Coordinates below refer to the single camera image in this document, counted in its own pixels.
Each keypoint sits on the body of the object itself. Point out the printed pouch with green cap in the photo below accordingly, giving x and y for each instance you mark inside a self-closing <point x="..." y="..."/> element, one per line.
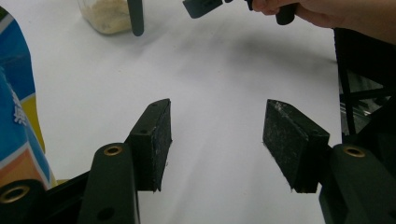
<point x="15" y="93"/>

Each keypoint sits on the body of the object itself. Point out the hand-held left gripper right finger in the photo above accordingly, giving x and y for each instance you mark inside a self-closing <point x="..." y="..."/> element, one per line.
<point x="289" y="146"/>

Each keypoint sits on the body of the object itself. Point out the white table sheet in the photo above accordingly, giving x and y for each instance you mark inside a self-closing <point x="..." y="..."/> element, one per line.
<point x="218" y="77"/>

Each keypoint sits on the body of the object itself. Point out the black metal frame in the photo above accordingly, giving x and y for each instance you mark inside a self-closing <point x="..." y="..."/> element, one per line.
<point x="358" y="62"/>

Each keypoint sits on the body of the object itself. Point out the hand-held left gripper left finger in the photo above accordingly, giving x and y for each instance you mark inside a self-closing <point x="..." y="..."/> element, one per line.
<point x="149" y="146"/>

